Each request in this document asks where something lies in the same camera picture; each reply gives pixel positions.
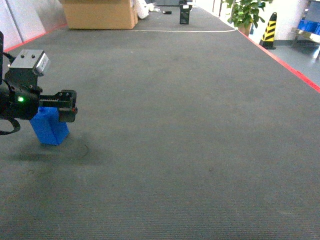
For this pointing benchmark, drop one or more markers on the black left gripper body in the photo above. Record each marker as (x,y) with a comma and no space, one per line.
(19,94)

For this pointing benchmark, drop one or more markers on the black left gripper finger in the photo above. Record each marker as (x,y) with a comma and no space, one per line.
(65,102)

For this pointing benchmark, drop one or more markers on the blue rectangular plastic block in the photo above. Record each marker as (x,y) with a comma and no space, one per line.
(47,126)

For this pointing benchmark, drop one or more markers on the steel roller shelf rack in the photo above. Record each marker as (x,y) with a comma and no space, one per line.
(308,26)

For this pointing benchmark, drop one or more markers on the large cardboard box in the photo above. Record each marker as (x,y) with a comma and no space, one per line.
(100,14)

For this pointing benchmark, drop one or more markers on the black upright device box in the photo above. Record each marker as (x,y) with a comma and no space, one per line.
(185,9)

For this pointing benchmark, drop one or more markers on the green potted plant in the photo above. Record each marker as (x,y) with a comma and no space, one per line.
(245,13)

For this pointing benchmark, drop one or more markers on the yellow black striped cone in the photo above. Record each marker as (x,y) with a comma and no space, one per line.
(267,39)

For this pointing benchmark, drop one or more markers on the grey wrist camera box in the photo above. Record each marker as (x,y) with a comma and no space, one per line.
(32,60)

